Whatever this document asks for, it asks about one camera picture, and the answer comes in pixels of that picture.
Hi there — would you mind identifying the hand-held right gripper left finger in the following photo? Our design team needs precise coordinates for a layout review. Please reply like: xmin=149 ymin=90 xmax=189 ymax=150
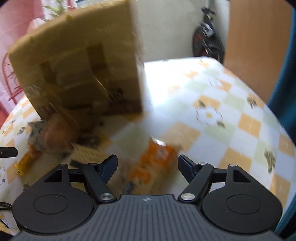
xmin=43 ymin=155 xmax=119 ymax=205

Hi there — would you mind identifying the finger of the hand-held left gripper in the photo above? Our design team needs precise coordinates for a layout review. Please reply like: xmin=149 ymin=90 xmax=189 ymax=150
xmin=0 ymin=147 xmax=18 ymax=157

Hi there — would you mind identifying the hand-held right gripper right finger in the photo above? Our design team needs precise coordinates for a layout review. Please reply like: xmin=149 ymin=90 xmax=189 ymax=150
xmin=178 ymin=155 xmax=253 ymax=204

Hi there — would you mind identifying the orange snack packet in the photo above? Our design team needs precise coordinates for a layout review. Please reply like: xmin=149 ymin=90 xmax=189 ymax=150
xmin=122 ymin=138 xmax=180 ymax=195

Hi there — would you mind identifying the brown cardboard box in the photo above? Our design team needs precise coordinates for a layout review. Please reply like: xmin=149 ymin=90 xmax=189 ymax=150
xmin=8 ymin=0 xmax=145 ymax=131

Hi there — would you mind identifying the yellow snack tube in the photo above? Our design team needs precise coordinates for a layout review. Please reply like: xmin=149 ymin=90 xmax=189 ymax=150
xmin=15 ymin=146 xmax=41 ymax=177

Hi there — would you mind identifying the brown bread snack packet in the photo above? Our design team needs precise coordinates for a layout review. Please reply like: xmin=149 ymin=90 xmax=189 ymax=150
xmin=28 ymin=113 xmax=79 ymax=155

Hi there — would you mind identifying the checkered floral tablecloth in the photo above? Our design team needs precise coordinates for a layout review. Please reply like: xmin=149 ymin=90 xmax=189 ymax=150
xmin=0 ymin=57 xmax=296 ymax=237

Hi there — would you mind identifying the blue curtain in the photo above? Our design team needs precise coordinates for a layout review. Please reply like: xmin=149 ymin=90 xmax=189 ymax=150
xmin=267 ymin=42 xmax=296 ymax=235

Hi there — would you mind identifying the black exercise bike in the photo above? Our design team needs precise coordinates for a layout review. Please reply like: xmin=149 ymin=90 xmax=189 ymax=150
xmin=192 ymin=6 xmax=226 ymax=64

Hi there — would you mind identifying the light wooden board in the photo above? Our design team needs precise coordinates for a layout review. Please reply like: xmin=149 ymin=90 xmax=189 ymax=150
xmin=223 ymin=0 xmax=293 ymax=104

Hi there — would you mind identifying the pink printed wall tapestry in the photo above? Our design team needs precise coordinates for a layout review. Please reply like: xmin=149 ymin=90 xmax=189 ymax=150
xmin=0 ymin=0 xmax=79 ymax=116

